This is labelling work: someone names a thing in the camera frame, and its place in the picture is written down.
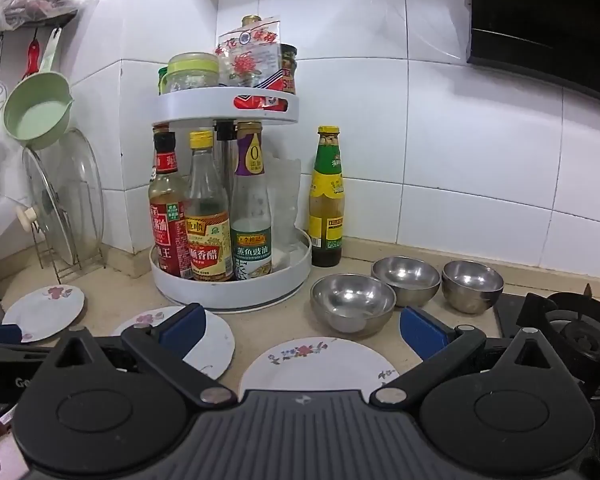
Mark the red handle utensil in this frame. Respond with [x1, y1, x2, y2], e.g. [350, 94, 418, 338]
[22, 29, 41, 80]

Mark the white two-tier spice rack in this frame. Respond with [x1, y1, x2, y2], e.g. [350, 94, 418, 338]
[149, 86, 313, 314]

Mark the yellow cap vinegar bottle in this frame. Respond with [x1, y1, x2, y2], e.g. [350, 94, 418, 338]
[182, 130, 234, 282]

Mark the purple label sauce bottle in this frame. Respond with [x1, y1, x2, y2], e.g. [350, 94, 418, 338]
[229, 121, 274, 281]

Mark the green label sauce bottle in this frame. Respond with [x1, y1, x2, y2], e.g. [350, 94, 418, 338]
[308, 126, 345, 268]

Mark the red label dark jar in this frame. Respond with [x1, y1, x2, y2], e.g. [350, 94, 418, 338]
[279, 43, 299, 95]

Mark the floral white plate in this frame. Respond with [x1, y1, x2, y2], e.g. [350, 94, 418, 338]
[238, 337, 401, 392]
[111, 306, 236, 381]
[2, 285, 86, 344]

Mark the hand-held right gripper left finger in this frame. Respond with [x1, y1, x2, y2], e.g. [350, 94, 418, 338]
[42, 304, 233, 408]

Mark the glass pot lid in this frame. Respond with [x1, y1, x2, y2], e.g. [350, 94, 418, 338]
[16, 127, 105, 266]

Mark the green saucepan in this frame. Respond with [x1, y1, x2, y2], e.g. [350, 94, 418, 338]
[3, 27, 75, 151]

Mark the red printed spice packet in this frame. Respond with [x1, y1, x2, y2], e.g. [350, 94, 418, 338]
[216, 19, 289, 111]

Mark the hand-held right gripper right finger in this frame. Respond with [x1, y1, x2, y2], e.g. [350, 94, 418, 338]
[369, 306, 561, 408]

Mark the green lid glass jar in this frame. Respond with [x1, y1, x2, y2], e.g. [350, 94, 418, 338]
[160, 52, 220, 95]

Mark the stainless steel bowl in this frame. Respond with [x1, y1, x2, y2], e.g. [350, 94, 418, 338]
[441, 259, 505, 315]
[310, 273, 397, 338]
[371, 256, 441, 308]

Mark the red label soy sauce bottle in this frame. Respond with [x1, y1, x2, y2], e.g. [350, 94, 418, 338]
[148, 125, 191, 279]

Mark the wire lid rack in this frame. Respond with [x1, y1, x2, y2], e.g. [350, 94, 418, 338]
[36, 227, 107, 284]

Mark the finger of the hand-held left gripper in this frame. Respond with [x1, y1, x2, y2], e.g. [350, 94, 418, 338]
[0, 324, 56, 361]

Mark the black range hood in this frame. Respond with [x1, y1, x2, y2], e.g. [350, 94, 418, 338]
[466, 0, 600, 111]

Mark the black wall shelf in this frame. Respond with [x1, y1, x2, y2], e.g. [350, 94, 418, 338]
[0, 9, 79, 30]

